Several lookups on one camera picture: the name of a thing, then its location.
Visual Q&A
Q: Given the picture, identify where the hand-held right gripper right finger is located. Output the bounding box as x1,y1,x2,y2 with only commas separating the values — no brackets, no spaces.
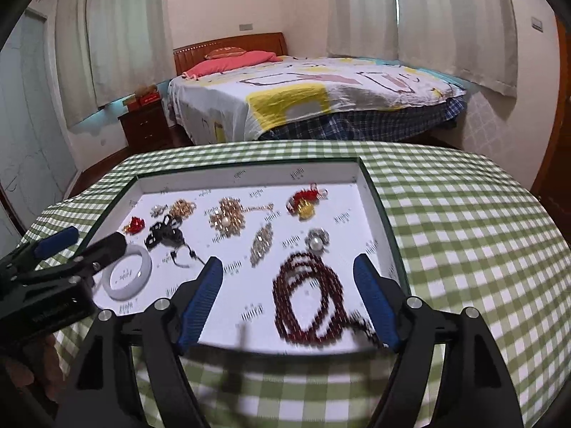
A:
352,253,525,428

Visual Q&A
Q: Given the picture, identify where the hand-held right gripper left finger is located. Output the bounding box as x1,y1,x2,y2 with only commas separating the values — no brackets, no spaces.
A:
56,256,224,428

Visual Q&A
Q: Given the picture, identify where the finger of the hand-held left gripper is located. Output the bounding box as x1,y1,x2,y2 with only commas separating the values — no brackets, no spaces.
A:
20,233,128,287
0,226,80,274

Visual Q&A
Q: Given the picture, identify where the white bangle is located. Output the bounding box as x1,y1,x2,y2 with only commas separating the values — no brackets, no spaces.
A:
102,246,153,300

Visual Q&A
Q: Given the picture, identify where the dark green jewelry tray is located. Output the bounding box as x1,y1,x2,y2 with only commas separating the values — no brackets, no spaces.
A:
71,157,409,357

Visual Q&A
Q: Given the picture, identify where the black cord necklace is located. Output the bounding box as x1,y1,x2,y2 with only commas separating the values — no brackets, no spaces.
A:
170,245,207,268

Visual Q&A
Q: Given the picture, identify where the black knot ornament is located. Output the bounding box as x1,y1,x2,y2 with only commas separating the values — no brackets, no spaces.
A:
145,215,185,248

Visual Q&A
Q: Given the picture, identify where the dark red bead bracelet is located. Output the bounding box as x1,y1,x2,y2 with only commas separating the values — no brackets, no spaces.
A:
271,252,384,348

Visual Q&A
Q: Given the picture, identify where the pearl flower brooch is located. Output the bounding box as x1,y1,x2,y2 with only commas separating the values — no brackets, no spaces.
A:
304,227,331,255

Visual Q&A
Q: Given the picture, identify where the silver hair clip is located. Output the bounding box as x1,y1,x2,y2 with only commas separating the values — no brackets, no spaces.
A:
249,223,274,267

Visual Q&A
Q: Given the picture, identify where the gold cluster brooch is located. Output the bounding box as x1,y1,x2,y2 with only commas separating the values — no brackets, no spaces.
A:
209,196,275,237

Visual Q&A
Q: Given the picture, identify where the red tassel gold bell charm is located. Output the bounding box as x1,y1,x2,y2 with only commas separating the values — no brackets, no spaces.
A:
285,183,330,220

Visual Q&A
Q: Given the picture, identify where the person's left hand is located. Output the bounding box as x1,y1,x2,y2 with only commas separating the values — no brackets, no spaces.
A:
0,333,63,404

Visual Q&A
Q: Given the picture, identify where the green checkered tablecloth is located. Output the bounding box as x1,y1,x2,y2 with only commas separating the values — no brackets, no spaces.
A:
20,140,571,428

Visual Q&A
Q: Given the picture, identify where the grey wardrobe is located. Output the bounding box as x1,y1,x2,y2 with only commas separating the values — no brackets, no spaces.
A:
0,9,79,233

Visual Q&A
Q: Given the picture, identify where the dark wooden nightstand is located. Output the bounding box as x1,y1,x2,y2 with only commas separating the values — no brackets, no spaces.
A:
118,102,172,152

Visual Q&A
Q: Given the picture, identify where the blue plaid bed cover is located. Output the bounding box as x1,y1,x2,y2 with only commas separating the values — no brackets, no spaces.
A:
259,98,468,143

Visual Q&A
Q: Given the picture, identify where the narrow white curtain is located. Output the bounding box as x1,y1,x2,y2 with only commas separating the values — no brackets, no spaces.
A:
325,0,399,60
56,0,96,130

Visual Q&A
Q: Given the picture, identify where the wooden headboard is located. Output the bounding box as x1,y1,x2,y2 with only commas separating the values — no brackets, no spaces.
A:
173,32,288,76

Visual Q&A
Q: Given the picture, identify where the wide white curtain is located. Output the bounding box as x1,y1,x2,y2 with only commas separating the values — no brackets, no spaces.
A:
87,0,175,108
395,0,519,98

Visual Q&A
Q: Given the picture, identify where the bed with patterned cover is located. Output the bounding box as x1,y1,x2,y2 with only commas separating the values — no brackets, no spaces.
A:
168,56,467,146

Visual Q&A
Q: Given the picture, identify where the pink pillow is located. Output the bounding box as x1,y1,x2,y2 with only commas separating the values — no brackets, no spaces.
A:
184,50,283,78

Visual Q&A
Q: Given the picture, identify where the patterned orange pillow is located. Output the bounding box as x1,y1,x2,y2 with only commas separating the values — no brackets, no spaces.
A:
204,47,247,60

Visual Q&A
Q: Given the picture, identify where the wooden door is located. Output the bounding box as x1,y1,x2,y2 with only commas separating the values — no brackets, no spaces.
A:
531,13,571,206

